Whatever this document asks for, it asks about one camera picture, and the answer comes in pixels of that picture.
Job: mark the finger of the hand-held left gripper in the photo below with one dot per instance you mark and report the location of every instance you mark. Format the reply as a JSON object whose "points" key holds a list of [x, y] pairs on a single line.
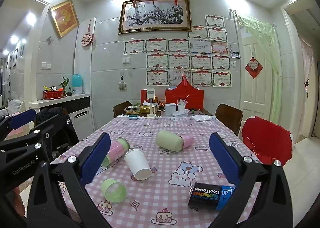
{"points": [[47, 128], [22, 118]]}

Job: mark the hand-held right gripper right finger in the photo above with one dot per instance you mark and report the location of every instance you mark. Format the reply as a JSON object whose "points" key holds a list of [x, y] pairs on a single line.
{"points": [[223, 160]]}

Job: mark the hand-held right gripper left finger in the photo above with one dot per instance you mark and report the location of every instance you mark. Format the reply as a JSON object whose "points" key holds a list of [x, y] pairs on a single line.
{"points": [[96, 160]]}

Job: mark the white paper cup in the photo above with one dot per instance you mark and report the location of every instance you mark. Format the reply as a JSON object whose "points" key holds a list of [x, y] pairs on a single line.
{"points": [[137, 164]]}

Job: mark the small green plastic cup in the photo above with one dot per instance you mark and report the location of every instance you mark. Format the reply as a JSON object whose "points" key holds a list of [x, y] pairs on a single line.
{"points": [[105, 161], [113, 191]]}

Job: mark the pink plastic cup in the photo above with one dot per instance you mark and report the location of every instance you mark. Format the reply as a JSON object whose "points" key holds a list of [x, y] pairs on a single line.
{"points": [[188, 141], [117, 151]]}

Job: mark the large pale green cup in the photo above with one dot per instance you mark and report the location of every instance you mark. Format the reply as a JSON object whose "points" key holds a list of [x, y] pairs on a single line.
{"points": [[170, 141]]}

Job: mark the white cup with straws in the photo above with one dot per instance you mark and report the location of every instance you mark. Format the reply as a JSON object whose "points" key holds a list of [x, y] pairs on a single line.
{"points": [[181, 107]]}

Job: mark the white radiator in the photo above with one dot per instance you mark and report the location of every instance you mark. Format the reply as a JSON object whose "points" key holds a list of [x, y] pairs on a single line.
{"points": [[17, 106]]}

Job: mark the black jacket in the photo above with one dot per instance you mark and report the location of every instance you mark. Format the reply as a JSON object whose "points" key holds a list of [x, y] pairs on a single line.
{"points": [[67, 128]]}

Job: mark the red tin box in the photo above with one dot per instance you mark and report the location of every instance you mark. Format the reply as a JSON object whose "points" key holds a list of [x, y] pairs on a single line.
{"points": [[52, 95]]}

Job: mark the black and blue canister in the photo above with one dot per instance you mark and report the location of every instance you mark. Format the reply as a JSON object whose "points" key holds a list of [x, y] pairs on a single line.
{"points": [[210, 196]]}

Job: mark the white and black sideboard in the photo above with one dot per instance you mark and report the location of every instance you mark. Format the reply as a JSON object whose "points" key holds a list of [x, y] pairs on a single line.
{"points": [[80, 104]]}

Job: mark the brown wooden chair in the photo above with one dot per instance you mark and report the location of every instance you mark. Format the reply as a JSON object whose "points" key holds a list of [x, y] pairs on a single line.
{"points": [[228, 118], [120, 108]]}

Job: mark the green potted plant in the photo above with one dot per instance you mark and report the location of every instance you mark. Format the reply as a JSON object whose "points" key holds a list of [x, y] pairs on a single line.
{"points": [[65, 84]]}

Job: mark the white plastic bag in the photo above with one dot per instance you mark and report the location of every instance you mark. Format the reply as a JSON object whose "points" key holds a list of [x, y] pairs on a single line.
{"points": [[202, 118]]}

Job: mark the chair with red cover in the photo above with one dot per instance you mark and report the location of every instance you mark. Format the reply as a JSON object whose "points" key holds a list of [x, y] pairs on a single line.
{"points": [[267, 140]]}

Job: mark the blue humidifier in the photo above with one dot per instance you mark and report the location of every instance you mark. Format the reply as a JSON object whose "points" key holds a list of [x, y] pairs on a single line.
{"points": [[78, 83]]}

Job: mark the teal small case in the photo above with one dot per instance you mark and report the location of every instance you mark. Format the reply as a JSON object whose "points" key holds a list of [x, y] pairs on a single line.
{"points": [[132, 117]]}

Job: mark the clear food container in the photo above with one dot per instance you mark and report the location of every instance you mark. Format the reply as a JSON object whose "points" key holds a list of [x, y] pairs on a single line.
{"points": [[132, 110]]}

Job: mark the pink checked cartoon tablecloth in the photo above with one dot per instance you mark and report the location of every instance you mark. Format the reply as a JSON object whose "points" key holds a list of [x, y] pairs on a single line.
{"points": [[155, 193]]}

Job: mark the white door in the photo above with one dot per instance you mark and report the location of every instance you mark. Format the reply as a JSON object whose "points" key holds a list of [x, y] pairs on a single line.
{"points": [[252, 93]]}

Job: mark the white square box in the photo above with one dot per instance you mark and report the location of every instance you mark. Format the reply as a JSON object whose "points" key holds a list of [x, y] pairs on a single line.
{"points": [[171, 109]]}

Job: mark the red gift bag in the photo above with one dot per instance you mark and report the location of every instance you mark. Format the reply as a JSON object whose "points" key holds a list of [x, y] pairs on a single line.
{"points": [[185, 93]]}

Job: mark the red carton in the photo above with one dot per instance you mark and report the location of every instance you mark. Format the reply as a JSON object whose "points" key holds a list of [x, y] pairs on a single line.
{"points": [[143, 96]]}

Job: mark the round pink hanging fan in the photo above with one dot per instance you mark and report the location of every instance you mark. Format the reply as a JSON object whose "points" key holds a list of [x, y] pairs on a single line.
{"points": [[87, 39]]}

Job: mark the red diamond door decoration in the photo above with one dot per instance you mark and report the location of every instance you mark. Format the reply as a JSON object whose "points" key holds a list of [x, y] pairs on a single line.
{"points": [[254, 67]]}

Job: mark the gold framed red picture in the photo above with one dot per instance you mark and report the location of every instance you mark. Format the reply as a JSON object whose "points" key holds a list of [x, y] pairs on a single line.
{"points": [[64, 18]]}

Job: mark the framed plum blossom painting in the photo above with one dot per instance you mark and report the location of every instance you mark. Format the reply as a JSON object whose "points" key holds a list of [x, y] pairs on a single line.
{"points": [[155, 14]]}

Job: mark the white light switch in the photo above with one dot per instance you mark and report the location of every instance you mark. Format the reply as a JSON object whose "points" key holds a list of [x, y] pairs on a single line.
{"points": [[46, 65]]}

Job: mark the butterfly wall decoration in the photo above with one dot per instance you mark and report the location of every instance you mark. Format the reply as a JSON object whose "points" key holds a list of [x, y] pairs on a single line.
{"points": [[49, 39]]}

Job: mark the small wall switch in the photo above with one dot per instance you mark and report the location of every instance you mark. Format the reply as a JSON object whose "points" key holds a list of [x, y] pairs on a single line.
{"points": [[233, 63]]}

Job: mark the white wall socket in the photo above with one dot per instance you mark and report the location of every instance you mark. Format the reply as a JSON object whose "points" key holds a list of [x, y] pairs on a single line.
{"points": [[126, 60]]}

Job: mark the group of wall certificates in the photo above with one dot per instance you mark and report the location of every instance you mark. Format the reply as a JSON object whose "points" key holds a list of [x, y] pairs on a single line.
{"points": [[180, 63]]}

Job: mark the small wall photo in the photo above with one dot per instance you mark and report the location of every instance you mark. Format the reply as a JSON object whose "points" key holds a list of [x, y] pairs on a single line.
{"points": [[235, 54]]}

